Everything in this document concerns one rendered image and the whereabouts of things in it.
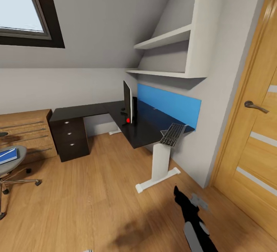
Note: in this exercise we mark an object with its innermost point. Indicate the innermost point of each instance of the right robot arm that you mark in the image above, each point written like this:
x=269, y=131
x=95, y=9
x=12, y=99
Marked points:
x=195, y=231

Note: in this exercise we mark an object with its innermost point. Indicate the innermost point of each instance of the folder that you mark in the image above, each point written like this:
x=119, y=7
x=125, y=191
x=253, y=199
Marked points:
x=8, y=155

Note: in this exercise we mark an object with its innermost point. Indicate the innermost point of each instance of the monitor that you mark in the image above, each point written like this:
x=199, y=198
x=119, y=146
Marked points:
x=128, y=103

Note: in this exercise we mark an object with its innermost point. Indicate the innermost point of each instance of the room divider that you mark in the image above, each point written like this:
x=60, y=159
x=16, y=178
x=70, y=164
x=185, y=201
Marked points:
x=183, y=108

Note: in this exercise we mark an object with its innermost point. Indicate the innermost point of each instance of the keyboard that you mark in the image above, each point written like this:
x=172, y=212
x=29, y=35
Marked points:
x=173, y=135

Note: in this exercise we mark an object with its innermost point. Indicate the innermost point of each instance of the fixed window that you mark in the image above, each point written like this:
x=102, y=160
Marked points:
x=31, y=23

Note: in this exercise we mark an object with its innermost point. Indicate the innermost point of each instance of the swivel chair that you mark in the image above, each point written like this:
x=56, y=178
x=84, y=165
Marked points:
x=7, y=168

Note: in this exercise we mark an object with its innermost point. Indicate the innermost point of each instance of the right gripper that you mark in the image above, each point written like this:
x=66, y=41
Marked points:
x=183, y=201

